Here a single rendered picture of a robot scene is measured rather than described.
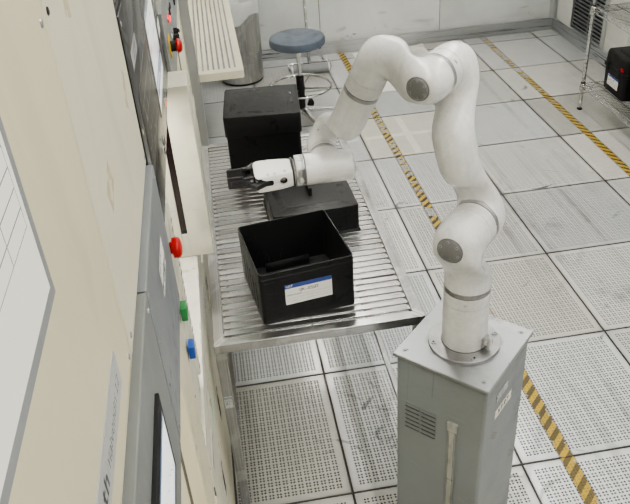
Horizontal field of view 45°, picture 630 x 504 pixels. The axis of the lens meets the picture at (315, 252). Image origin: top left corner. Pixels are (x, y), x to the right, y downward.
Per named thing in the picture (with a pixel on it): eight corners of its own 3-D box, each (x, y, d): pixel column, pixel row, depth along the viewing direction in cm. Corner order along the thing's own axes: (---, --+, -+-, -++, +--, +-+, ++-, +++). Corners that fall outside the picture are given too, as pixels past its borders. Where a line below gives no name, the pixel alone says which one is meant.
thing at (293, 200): (361, 230, 252) (360, 197, 245) (274, 244, 248) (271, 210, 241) (342, 189, 276) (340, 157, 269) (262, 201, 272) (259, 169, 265)
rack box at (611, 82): (597, 85, 487) (604, 46, 473) (639, 81, 489) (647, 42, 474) (618, 103, 462) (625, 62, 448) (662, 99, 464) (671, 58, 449)
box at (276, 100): (305, 173, 288) (300, 111, 274) (230, 179, 288) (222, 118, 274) (300, 141, 312) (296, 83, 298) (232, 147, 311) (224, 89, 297)
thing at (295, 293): (264, 326, 213) (258, 277, 204) (242, 273, 235) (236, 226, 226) (356, 304, 219) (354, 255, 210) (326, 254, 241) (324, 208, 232)
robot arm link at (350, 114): (336, 56, 186) (299, 145, 207) (348, 98, 176) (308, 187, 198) (369, 61, 189) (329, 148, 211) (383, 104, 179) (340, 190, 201)
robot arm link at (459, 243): (498, 281, 193) (506, 200, 180) (468, 320, 181) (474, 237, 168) (455, 267, 199) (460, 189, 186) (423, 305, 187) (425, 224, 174)
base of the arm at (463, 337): (511, 334, 204) (517, 279, 194) (480, 375, 192) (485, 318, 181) (448, 311, 214) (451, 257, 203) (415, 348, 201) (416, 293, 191)
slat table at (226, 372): (420, 490, 255) (425, 315, 213) (244, 520, 249) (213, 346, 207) (347, 273, 362) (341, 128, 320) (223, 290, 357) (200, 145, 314)
